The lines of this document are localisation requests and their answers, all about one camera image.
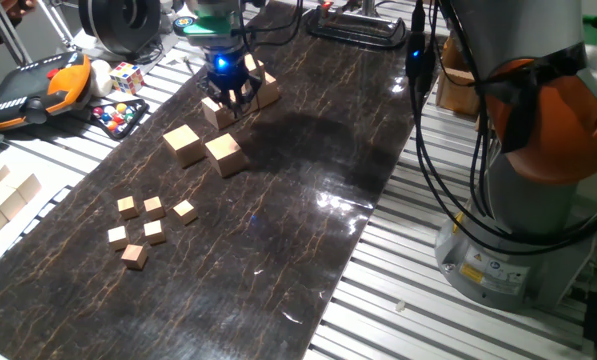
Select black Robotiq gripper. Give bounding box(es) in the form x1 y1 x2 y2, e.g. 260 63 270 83
203 47 260 120

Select small round black puck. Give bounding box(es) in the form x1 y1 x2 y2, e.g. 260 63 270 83
172 15 199 37

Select Rubik's cube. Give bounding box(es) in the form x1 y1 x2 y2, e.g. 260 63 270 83
108 61 146 96

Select black triangle rack coloured balls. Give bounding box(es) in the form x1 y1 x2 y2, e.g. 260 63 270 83
88 97 151 141

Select small wooden cube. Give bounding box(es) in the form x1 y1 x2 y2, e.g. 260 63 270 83
120 243 149 272
172 199 199 227
142 195 167 222
143 219 168 246
107 225 130 252
116 195 140 221

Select white egg-shaped object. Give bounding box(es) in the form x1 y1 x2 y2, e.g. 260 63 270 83
88 59 114 99

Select black clamp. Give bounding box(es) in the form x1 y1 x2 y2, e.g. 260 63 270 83
305 7 408 50

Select black filament spool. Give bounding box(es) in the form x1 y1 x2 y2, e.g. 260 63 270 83
77 0 162 56

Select dark marbled table mat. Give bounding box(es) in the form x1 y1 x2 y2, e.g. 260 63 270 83
0 0 447 360

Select thin silver metal rod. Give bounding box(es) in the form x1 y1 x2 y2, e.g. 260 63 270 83
40 0 77 49

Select black plug blue light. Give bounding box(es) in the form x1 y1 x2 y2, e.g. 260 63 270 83
405 19 435 89

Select orange black teach pendant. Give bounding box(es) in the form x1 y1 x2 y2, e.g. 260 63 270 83
0 51 93 133

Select slanted silver metal bar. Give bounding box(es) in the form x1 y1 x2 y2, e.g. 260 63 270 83
0 0 33 67

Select green mini pool table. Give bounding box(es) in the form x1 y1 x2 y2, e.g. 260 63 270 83
581 13 597 49

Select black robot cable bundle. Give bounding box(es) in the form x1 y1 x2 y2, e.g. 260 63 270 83
405 0 597 256

